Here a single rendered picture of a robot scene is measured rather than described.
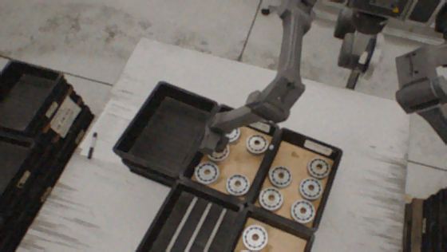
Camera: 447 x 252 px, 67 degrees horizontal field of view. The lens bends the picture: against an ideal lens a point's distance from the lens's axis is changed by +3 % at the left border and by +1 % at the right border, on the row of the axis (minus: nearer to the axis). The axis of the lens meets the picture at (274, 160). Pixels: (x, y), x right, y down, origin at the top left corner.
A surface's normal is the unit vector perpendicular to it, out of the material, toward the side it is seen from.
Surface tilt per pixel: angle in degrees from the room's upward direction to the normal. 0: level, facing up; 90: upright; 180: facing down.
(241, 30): 0
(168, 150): 0
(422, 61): 55
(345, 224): 0
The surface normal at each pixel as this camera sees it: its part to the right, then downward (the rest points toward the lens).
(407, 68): -0.74, -0.07
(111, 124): 0.09, -0.41
